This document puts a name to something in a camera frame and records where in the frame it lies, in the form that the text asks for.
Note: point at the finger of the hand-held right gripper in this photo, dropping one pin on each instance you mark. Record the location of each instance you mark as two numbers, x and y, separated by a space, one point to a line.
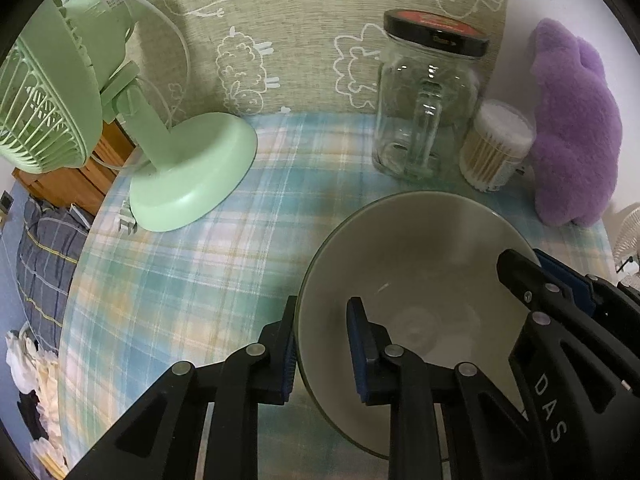
550 340
615 300

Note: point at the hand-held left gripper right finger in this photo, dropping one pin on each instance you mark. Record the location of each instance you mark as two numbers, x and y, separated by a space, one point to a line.
356 350

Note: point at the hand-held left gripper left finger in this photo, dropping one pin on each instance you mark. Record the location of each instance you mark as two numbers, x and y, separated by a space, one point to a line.
287 360

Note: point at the large floral ceramic bowl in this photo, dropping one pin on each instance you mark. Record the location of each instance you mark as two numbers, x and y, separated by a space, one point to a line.
415 260

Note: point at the white standing fan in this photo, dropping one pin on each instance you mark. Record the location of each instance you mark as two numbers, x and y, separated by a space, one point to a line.
627 240

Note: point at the plaid tablecloth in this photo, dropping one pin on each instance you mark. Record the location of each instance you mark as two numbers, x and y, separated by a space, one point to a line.
200 270

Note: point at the purple plush toy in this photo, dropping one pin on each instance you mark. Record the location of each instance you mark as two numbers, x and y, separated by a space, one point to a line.
575 135

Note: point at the clear cotton swab container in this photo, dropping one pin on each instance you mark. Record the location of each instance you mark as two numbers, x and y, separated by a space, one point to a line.
495 150

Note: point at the green desk fan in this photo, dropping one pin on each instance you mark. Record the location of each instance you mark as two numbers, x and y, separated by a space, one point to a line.
165 160

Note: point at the glass jar with black lid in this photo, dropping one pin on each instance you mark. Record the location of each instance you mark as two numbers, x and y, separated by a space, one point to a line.
425 110

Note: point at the white patterned cloth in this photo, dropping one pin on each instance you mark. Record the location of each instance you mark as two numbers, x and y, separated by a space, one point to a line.
30 375

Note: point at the blue plaid bedding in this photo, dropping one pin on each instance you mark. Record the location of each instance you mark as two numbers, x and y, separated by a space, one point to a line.
45 250

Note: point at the wooden furniture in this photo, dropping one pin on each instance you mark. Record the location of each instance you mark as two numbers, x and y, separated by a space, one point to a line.
75 180

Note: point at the green sheep-printed cloth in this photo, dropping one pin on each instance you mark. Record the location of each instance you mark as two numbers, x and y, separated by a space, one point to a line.
300 35

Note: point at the wall socket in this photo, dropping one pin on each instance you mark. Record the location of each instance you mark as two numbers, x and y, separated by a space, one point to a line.
5 202

